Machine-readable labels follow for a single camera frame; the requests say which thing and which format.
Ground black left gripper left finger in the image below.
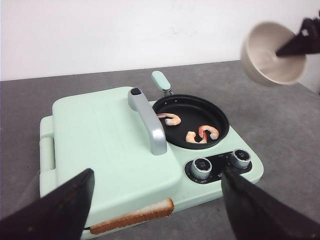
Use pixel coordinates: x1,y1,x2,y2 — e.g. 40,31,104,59
0,168,95,240

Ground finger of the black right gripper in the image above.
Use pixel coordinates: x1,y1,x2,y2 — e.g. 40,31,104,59
275,17,320,57

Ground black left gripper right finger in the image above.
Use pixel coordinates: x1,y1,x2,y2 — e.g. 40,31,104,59
221,166,320,240

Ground beige ribbed bowl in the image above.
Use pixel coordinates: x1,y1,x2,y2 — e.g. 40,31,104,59
240,21,307,87

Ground pink cooked shrimp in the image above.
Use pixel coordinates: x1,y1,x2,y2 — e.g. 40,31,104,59
185,131,208,144
156,113,181,126
198,125,220,140

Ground white bread slice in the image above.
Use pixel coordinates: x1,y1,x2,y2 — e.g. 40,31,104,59
89,198,175,235

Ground breakfast maker lid with plate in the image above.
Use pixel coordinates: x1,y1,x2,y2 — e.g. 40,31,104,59
52,86,183,227

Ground mint green breakfast maker base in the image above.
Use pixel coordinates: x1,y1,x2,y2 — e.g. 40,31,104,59
39,99,264,240

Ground right silver control knob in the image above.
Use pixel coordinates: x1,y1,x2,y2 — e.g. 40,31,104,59
230,148,251,170

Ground silver control knob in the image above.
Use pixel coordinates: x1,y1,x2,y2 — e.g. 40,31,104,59
190,157,212,180
230,148,251,170

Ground left silver control knob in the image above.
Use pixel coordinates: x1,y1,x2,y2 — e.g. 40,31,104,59
190,157,212,180

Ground black round frying pan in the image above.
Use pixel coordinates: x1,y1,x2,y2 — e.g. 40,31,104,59
151,70,230,150

